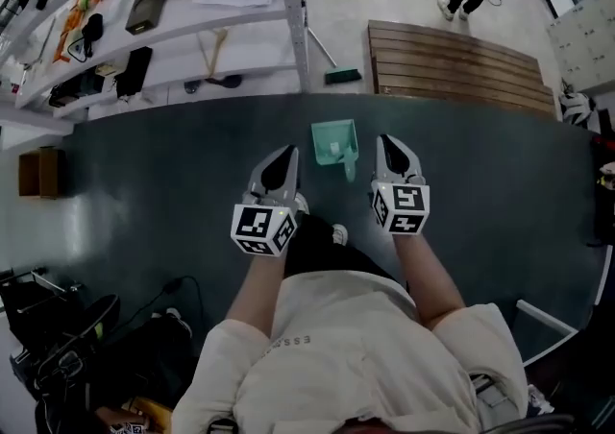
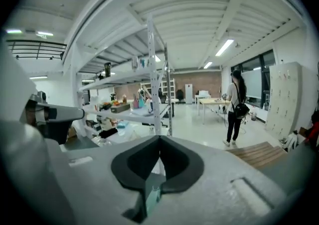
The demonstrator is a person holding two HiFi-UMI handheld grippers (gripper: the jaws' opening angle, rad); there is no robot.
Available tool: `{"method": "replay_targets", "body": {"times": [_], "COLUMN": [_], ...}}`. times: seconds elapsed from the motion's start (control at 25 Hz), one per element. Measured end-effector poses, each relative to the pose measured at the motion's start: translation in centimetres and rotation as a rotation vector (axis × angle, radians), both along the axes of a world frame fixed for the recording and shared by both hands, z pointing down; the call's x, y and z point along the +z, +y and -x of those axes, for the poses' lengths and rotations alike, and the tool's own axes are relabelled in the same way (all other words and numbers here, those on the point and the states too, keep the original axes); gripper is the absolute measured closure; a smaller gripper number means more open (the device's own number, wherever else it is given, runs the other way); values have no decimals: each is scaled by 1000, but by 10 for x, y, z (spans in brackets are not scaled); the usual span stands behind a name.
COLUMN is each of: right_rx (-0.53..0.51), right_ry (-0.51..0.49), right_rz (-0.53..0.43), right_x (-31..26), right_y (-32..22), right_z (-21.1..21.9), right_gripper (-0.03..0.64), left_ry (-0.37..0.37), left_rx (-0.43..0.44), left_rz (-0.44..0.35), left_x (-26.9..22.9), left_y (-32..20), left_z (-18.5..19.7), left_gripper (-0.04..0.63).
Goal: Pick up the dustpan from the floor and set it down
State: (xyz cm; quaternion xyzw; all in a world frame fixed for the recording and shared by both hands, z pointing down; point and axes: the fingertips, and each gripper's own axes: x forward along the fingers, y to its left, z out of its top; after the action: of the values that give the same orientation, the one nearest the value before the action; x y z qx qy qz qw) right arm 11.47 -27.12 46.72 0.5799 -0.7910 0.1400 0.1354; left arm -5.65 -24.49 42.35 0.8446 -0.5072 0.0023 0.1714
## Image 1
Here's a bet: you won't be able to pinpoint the person's white shirt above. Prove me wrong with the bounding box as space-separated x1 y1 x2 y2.
169 270 530 434

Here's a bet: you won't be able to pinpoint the white metal shelving unit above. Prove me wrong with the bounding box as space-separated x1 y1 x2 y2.
0 0 312 122

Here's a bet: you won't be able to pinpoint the wooden slatted bench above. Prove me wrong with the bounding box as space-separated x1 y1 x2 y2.
366 19 559 120

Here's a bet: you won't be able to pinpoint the white metal frame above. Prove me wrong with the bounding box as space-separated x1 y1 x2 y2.
515 299 581 370

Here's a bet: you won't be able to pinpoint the brown cardboard box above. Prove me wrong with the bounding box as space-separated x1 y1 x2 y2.
17 145 69 201

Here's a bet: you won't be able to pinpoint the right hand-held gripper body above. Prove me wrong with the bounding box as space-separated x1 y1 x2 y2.
370 170 431 236

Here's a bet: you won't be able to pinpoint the black backpack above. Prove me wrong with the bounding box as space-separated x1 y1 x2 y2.
85 310 204 417

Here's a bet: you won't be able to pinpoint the black sunglasses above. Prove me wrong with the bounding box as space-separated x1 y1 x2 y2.
183 73 243 95

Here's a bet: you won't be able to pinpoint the yellow box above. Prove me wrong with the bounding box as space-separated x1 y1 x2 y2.
94 395 173 434

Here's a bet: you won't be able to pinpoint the person's left forearm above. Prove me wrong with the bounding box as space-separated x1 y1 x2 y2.
224 249 290 343

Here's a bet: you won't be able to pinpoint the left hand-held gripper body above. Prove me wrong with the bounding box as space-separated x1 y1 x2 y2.
230 181 304 258

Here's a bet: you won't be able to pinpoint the person's black trousers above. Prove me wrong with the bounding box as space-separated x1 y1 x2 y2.
282 212 401 283

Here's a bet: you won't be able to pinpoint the black power cable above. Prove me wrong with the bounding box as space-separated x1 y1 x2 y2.
102 275 207 343

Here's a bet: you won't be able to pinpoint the black bag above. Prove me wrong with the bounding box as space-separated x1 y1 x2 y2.
47 68 106 109

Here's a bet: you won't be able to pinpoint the teal plastic dustpan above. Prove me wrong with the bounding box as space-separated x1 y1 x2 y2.
309 118 361 184

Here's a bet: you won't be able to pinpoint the person's right forearm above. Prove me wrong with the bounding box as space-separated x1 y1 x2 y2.
392 229 468 331

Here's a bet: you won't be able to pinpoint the wooden forked stick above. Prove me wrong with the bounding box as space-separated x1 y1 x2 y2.
196 27 230 81

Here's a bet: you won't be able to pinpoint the black device with cable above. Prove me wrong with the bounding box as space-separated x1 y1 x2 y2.
66 12 105 64

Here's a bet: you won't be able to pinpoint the white locker cabinet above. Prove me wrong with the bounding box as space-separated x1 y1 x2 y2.
544 3 615 94

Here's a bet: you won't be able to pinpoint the green broom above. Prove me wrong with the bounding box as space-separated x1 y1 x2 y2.
306 26 363 86

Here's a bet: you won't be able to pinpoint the olive green pouch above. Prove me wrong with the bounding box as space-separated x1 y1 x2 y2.
124 0 172 36

